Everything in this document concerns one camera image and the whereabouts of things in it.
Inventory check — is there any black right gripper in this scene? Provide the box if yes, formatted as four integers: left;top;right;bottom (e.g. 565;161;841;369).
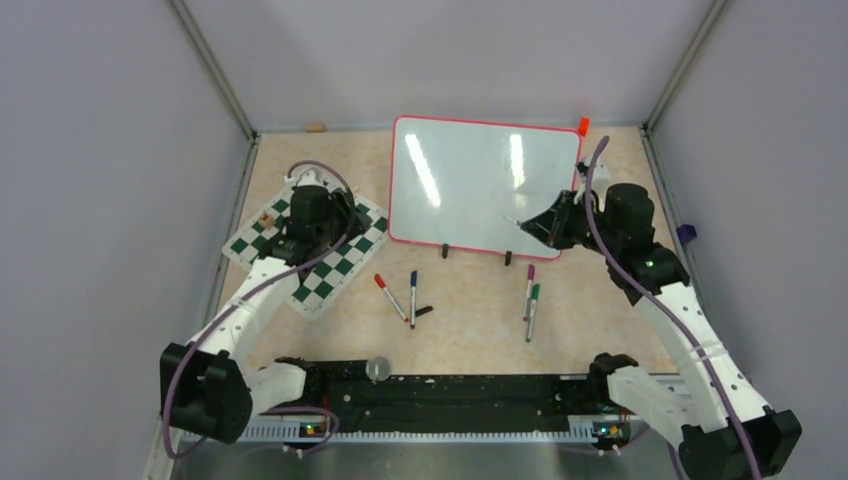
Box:
524;189;621;257

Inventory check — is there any pink framed whiteboard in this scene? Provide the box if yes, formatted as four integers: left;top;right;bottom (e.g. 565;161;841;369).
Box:
388;115;583;259

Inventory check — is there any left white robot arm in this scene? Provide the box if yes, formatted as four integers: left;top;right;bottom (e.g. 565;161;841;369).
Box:
160;185;370;443

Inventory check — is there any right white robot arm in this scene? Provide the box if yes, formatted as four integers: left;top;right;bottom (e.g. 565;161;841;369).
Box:
518;183;802;479

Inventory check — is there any tan wooden chess piece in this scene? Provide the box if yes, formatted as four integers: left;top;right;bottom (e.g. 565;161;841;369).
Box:
257;212;276;230

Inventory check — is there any purple capped marker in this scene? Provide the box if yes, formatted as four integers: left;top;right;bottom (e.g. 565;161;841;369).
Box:
523;264;535;322

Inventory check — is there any green white chessboard mat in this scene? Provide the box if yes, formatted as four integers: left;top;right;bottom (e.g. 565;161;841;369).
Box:
222;184;388;321

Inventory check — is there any green capped marker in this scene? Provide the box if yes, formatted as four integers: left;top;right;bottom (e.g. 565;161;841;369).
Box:
525;284;540;342

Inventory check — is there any red capped marker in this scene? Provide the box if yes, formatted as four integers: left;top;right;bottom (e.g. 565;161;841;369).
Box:
374;273;410;323

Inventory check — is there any orange toy block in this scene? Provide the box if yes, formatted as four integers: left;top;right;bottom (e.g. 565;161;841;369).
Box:
578;117;590;137

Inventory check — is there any small wooden block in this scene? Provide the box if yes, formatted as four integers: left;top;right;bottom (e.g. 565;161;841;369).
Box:
304;122;327;133

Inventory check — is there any blue capped marker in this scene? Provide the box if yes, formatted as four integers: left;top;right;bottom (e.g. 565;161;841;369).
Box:
409;270;418;330

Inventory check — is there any purple toy block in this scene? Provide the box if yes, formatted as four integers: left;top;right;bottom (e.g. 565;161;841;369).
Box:
676;224;698;245

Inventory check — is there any grey round knob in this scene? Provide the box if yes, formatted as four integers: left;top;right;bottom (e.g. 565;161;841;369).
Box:
366;356;391;382

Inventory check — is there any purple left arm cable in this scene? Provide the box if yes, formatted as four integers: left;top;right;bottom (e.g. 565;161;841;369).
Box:
160;160;359;461

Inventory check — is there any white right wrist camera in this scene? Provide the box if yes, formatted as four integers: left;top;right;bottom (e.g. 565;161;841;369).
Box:
574;157;612;208

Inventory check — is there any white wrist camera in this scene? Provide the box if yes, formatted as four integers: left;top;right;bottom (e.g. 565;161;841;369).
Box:
574;157;612;208
285;167;327;193

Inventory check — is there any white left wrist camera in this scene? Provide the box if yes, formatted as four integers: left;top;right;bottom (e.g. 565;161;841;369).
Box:
285;167;327;193

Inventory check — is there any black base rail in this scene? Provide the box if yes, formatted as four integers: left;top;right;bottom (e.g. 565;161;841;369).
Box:
283;357;640;440

